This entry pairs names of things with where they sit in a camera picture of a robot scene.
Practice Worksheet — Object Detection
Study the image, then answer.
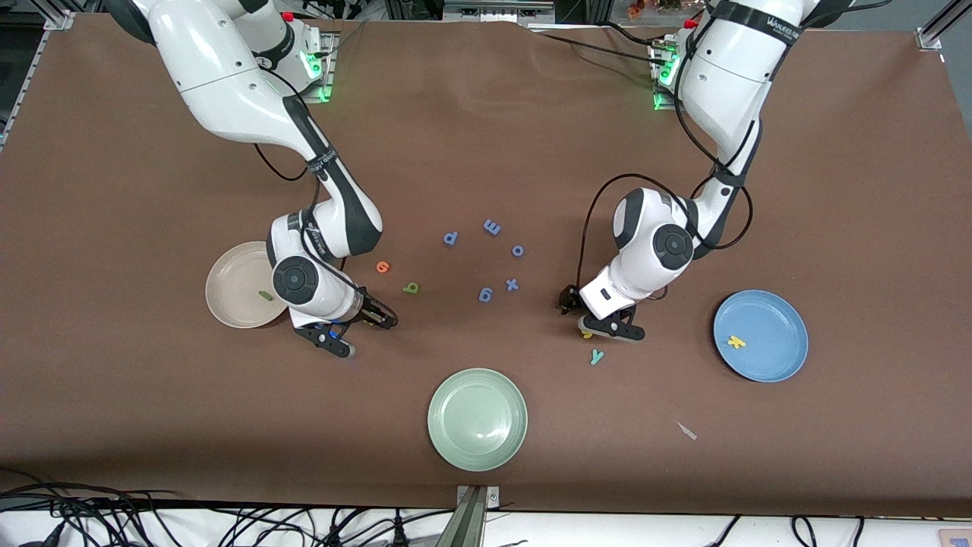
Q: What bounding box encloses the black cable on table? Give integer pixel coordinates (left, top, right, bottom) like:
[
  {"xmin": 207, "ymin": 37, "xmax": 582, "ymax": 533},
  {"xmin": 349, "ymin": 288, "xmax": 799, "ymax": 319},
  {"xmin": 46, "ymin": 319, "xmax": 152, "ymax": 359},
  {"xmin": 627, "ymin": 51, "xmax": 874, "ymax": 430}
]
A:
[{"xmin": 532, "ymin": 27, "xmax": 669, "ymax": 65}]

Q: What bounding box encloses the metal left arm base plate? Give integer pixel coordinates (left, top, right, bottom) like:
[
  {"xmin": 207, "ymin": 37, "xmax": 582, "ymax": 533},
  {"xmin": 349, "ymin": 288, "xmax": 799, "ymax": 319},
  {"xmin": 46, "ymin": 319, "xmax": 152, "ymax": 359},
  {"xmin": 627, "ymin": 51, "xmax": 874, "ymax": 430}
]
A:
[{"xmin": 652, "ymin": 34, "xmax": 684, "ymax": 112}]

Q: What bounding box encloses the grey aluminium table rail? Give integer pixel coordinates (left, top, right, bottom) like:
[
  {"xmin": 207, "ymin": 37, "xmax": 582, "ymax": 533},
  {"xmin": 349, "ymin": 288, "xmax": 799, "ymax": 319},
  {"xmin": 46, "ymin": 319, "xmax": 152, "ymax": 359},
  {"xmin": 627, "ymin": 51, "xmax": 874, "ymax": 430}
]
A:
[{"xmin": 0, "ymin": 9, "xmax": 77, "ymax": 149}]

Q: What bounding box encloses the aluminium frame profile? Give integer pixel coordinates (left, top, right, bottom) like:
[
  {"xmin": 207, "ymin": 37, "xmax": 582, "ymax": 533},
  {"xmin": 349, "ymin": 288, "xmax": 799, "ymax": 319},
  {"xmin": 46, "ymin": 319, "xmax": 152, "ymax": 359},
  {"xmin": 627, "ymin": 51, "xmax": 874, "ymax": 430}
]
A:
[{"xmin": 443, "ymin": 0, "xmax": 557, "ymax": 24}]

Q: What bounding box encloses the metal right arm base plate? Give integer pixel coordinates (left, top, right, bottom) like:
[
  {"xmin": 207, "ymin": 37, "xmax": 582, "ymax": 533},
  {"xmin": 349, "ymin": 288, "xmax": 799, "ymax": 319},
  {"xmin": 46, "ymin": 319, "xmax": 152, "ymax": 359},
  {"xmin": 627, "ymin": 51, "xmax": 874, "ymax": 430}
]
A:
[{"xmin": 304, "ymin": 30, "xmax": 339, "ymax": 103}]

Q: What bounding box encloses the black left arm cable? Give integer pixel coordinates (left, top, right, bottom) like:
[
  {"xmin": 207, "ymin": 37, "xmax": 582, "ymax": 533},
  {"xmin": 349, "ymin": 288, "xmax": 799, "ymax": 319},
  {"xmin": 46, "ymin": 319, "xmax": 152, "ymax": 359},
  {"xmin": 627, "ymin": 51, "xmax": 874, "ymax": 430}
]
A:
[{"xmin": 576, "ymin": 15, "xmax": 754, "ymax": 293}]

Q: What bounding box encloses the black floor cable tangle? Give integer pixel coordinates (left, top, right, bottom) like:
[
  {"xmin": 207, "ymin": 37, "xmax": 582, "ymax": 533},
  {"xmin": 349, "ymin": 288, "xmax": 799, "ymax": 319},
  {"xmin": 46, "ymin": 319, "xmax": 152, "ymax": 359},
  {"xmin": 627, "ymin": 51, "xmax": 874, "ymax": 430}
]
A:
[{"xmin": 0, "ymin": 467, "xmax": 456, "ymax": 547}]

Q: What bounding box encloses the metal table edge bracket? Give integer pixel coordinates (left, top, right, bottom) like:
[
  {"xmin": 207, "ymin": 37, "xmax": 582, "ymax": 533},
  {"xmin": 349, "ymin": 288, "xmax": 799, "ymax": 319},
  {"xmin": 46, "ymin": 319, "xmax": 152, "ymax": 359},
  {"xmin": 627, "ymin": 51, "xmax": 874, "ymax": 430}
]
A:
[{"xmin": 437, "ymin": 485, "xmax": 500, "ymax": 547}]

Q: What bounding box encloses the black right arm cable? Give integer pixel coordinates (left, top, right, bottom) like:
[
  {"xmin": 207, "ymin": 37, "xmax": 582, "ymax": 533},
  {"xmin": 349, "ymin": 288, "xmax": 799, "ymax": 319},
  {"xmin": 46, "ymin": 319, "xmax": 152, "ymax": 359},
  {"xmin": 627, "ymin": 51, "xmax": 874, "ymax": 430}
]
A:
[{"xmin": 253, "ymin": 46, "xmax": 365, "ymax": 297}]

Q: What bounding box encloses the beige round plate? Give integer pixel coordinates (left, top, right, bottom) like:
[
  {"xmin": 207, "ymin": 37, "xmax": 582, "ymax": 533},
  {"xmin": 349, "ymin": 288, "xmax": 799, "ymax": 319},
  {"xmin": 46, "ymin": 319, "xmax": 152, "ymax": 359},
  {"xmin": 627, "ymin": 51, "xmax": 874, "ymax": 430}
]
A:
[{"xmin": 205, "ymin": 241, "xmax": 293, "ymax": 330}]

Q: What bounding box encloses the pale green round plate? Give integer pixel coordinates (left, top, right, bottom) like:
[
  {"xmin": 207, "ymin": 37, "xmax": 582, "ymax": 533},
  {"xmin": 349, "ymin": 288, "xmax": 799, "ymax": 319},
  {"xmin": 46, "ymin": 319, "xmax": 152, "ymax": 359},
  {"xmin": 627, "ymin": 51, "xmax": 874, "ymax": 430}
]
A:
[{"xmin": 427, "ymin": 368, "xmax": 529, "ymax": 473}]

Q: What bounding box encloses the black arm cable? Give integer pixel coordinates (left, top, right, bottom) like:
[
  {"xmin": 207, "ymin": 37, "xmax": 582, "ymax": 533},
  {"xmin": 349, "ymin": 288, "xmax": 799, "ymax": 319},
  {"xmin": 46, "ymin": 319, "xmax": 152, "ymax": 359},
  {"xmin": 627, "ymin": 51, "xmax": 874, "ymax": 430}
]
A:
[
  {"xmin": 253, "ymin": 46, "xmax": 365, "ymax": 297},
  {"xmin": 576, "ymin": 15, "xmax": 754, "ymax": 293}
]

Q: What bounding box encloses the blue round plate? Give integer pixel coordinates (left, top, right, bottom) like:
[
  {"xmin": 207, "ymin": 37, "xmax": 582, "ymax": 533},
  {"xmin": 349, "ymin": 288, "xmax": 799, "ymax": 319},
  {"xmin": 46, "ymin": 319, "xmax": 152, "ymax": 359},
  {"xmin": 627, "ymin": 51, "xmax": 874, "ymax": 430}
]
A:
[{"xmin": 712, "ymin": 289, "xmax": 809, "ymax": 383}]

